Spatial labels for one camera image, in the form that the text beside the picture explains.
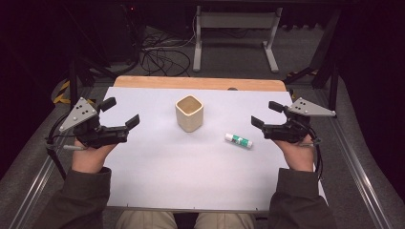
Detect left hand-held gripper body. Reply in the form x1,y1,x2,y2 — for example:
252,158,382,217
58,96,129,150

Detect black metal stand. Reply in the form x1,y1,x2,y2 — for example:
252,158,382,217
61,6,137,108
283,9,341,112

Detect person's leg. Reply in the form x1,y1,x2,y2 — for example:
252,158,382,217
194,212,256,229
114,210,178,229

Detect white metal stand frame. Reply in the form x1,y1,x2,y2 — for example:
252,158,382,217
192,5,284,74

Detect hand-held gripper cable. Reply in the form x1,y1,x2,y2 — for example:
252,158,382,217
44,111,88,181
295,117,325,183

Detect person's left hand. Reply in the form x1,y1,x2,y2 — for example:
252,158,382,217
71,143,118,175

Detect left hand-held gripper cable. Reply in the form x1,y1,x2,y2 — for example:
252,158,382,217
44,111,88,181

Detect person's right leg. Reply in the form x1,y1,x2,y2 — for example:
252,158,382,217
194,212,256,229

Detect person's right hand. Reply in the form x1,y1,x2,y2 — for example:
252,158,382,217
272,135,315,173

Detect white paper mat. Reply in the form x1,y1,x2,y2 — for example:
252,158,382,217
101,86,329,213

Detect beige square cup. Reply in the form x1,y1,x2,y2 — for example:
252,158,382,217
174,94,204,134

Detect black floor cables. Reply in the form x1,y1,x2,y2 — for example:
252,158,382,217
138,18,196,77

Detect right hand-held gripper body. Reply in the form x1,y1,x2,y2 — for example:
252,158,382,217
263,97,337,144

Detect person's left leg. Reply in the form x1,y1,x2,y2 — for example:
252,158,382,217
114,210,178,229

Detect white green glue stick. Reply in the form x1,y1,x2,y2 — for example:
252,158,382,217
224,132,254,150

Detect metal floor rail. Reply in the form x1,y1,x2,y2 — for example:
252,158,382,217
9,152,66,229
327,116,395,229

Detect yellow black striped tape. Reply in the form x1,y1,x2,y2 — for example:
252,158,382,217
52,79,97,106

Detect dark equipment box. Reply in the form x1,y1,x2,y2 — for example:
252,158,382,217
104,4,146,65

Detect right hand-held gripper cable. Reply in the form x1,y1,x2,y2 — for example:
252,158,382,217
295,117,325,183

